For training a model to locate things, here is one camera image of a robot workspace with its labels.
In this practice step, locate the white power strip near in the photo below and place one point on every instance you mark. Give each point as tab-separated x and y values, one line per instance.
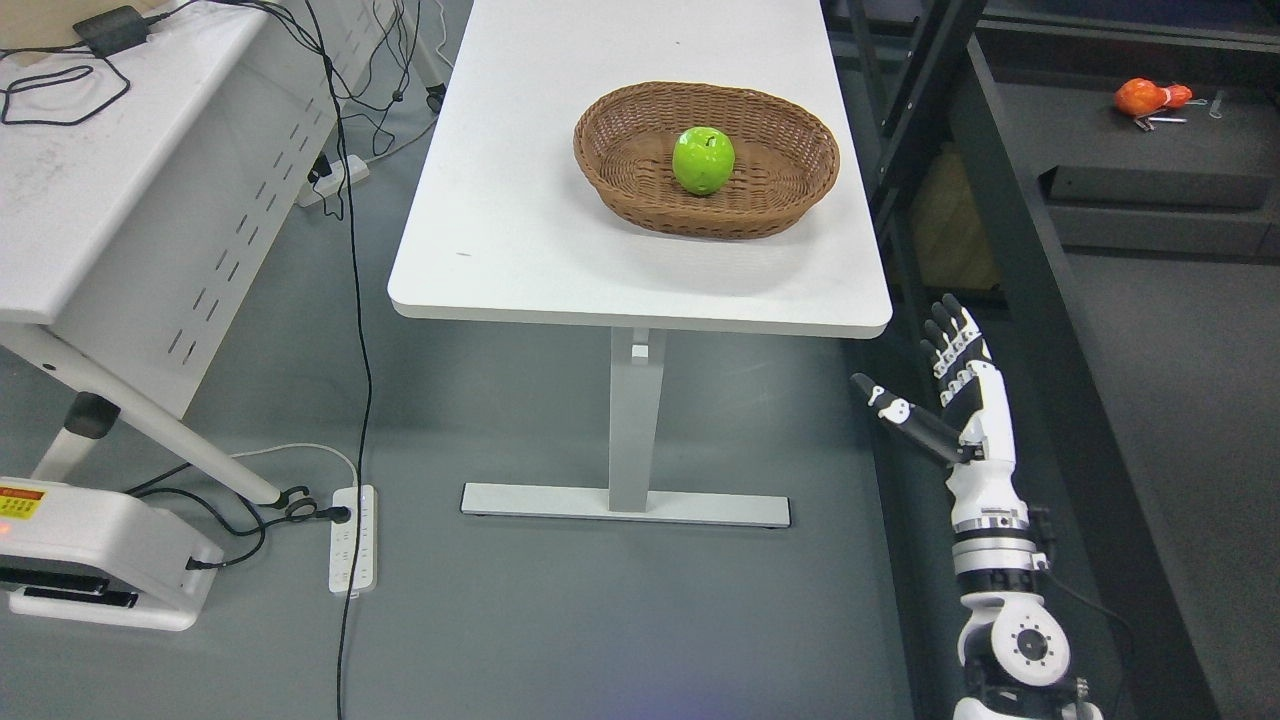
354	550

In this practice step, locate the black power adapter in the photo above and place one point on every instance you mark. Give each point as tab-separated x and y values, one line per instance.
117	29

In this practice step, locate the black shelf frame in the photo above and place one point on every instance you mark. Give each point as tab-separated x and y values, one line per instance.
1125	271

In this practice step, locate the orange toy fruit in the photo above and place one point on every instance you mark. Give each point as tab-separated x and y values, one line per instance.
1140	97

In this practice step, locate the green apple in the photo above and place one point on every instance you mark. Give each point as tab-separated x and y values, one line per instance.
702	160

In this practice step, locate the white power strip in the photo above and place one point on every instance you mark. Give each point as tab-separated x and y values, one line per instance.
354	550
341	174

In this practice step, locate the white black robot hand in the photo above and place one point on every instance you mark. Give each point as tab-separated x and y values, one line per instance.
973	434

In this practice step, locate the brown wicker basket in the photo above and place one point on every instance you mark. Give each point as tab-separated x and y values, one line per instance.
786	158

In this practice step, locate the white power strip far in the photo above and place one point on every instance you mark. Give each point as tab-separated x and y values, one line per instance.
341	174

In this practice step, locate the white standing desk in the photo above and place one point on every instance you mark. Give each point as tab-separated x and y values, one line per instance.
504	226

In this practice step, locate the white folding table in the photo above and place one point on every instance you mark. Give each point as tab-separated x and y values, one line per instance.
142	192

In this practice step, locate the white machine with warning label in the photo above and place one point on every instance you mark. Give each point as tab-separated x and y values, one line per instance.
101	557

